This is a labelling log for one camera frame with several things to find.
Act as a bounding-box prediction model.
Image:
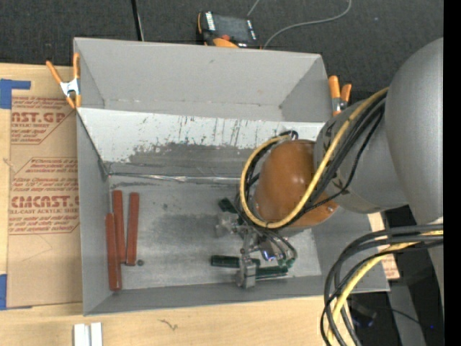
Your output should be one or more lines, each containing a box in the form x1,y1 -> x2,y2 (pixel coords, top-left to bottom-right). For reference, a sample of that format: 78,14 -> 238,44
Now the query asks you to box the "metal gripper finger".
215,213 -> 241,238
236,257 -> 261,290

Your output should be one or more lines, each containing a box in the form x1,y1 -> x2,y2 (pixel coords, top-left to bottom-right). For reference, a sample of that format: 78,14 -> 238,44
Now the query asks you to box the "dark green flat block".
210,254 -> 290,279

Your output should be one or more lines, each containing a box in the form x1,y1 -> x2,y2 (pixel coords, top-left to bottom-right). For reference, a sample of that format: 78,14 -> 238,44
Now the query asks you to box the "red-brown flat block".
104,213 -> 123,292
125,192 -> 140,267
112,190 -> 127,265

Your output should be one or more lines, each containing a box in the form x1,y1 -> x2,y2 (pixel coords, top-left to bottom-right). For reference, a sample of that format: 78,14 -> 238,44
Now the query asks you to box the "grey metal bin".
73,37 -> 392,316

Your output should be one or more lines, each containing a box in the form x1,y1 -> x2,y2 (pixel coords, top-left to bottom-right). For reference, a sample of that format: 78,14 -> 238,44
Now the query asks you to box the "brown cardboard board, red print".
0,62 -> 401,311

